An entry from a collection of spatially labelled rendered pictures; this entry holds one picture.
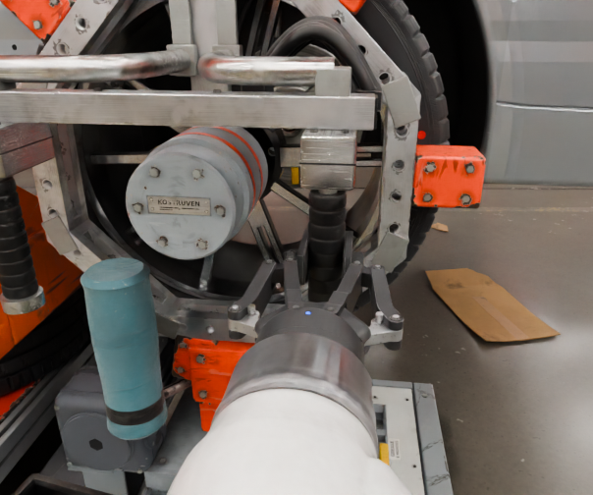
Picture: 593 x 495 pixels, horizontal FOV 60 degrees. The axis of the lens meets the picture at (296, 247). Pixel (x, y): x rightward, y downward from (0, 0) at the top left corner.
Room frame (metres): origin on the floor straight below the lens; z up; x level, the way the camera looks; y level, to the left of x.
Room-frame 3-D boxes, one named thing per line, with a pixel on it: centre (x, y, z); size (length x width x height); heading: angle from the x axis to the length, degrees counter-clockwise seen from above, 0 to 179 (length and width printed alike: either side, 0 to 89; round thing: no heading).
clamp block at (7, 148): (0.54, 0.30, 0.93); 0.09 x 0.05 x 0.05; 173
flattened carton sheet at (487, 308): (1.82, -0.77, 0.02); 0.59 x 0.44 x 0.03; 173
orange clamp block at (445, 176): (0.69, -0.20, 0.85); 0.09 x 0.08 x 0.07; 83
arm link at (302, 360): (0.23, 0.00, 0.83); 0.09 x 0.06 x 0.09; 83
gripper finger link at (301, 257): (0.46, -0.01, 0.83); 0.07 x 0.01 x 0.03; 173
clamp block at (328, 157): (0.50, -0.03, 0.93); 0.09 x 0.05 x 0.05; 173
